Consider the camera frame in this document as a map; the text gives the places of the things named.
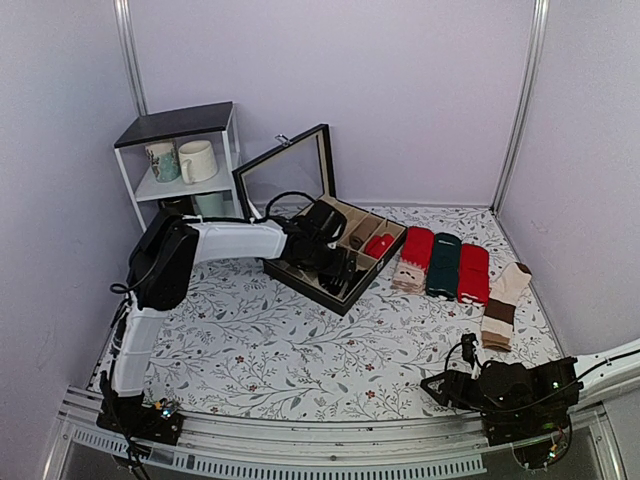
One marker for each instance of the cream brown striped sock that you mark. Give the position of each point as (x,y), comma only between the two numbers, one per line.
(497,326)

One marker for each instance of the rolled tan sock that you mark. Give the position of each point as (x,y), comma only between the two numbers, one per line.
(362,232)

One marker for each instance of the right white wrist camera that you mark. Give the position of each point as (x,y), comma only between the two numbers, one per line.
(479,361)

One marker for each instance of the red white sock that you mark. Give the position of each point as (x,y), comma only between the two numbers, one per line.
(473,283)

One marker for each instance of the white ceramic mug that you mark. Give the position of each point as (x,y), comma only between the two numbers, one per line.
(197,161)

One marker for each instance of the mint green tumbler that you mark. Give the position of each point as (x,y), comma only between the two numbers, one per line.
(215,204)

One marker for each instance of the patterned teal white mug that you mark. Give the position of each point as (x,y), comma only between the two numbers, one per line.
(164,162)

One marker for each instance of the black white striped sock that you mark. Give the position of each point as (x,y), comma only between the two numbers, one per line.
(334,285)

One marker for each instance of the dark green sock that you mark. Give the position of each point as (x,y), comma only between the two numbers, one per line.
(443,273)

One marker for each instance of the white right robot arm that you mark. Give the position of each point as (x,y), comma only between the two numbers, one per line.
(600,373)

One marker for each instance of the left aluminium corner post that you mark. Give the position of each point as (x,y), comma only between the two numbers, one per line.
(126,37)

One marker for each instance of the black mug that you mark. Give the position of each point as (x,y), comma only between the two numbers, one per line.
(183,204)

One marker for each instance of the rolled black sock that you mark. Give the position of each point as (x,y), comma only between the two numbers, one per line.
(356,279)

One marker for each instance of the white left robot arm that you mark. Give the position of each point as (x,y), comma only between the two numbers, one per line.
(161,264)

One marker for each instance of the white shelf black top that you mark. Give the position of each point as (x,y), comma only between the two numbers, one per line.
(213,122)

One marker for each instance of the floral white table mat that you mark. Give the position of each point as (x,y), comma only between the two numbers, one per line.
(245,345)

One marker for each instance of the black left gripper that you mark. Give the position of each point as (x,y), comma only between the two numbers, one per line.
(337,265)

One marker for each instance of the red beige patterned sock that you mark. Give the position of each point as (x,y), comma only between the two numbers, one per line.
(411,270)

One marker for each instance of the right aluminium corner post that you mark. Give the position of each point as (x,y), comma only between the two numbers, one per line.
(533,58)

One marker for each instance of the rolled red sock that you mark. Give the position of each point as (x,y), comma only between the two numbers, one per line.
(378,245)

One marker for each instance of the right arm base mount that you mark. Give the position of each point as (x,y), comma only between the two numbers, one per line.
(538,438)

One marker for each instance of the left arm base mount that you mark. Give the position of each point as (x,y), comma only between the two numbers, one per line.
(130,417)

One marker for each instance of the black compartment storage box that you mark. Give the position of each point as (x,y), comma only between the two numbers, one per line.
(284,182)

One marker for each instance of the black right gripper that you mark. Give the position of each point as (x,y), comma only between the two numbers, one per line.
(448,388)

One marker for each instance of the aluminium front rail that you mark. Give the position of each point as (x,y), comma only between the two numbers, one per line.
(437,448)

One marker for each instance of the aluminium corner post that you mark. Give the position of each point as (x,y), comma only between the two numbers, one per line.
(126,37)
(533,58)

